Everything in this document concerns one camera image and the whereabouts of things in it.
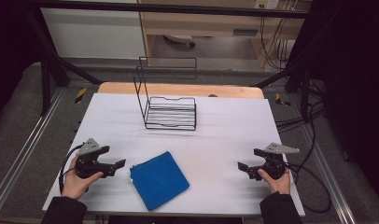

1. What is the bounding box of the black metal frame crossbar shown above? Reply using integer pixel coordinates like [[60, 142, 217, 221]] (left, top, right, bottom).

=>
[[22, 0, 316, 19]]

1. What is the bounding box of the light wooden desk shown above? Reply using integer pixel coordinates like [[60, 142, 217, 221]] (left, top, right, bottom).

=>
[[137, 0, 313, 68]]

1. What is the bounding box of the person's left hand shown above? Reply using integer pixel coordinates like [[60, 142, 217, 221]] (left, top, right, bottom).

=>
[[60, 155, 105, 201]]

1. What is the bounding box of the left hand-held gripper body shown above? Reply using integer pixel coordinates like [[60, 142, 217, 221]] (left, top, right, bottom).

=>
[[74, 137, 116, 180]]

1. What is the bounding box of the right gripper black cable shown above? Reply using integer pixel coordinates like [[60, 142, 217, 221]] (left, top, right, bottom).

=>
[[283, 162, 332, 215]]

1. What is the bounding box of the yellow black tape strip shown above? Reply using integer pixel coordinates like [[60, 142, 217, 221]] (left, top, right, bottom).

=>
[[74, 87, 88, 105], [274, 92, 292, 107]]

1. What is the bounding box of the office chair base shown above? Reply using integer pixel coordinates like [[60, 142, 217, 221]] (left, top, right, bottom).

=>
[[162, 34, 197, 49]]

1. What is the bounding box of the hanging cable bundle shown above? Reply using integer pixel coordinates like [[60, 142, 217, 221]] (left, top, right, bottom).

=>
[[259, 17, 297, 71]]

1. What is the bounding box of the aluminium floor rail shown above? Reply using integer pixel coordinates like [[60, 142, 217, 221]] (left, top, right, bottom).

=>
[[298, 124, 357, 224], [0, 88, 67, 213]]

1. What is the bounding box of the blue towel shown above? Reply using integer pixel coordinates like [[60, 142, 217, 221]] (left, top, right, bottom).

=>
[[129, 150, 190, 212]]

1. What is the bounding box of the white wall socket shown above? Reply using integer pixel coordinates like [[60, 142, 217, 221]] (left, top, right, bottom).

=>
[[254, 0, 280, 9]]

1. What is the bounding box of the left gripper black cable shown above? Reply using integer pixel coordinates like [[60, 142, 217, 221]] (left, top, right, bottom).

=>
[[58, 143, 86, 194]]

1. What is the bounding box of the white cabinet panel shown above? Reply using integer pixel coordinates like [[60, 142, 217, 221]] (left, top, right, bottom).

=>
[[40, 7, 147, 60]]

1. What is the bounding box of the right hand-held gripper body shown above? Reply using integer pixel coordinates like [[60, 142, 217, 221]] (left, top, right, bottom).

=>
[[253, 142, 301, 181]]

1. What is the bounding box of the black wire rack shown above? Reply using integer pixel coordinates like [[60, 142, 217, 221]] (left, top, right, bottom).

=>
[[133, 56, 198, 132]]

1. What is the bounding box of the black curtain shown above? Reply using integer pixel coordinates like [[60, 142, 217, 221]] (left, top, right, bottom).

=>
[[287, 0, 379, 200], [0, 0, 44, 120]]

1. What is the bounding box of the white table sheet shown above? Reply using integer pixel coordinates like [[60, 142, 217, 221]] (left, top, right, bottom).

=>
[[42, 92, 306, 217]]

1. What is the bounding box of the black floor cable bundle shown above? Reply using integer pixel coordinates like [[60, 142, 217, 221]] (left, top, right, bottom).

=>
[[274, 78, 328, 133]]

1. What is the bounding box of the person's right hand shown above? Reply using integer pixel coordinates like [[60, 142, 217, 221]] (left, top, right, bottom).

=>
[[257, 167, 292, 196]]

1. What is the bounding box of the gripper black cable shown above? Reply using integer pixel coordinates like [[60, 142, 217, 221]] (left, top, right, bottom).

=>
[[58, 143, 86, 194], [283, 162, 332, 215]]

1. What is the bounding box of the black metal frame strut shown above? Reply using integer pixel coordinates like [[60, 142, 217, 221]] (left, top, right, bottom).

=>
[[22, 8, 103, 117], [256, 62, 313, 122]]

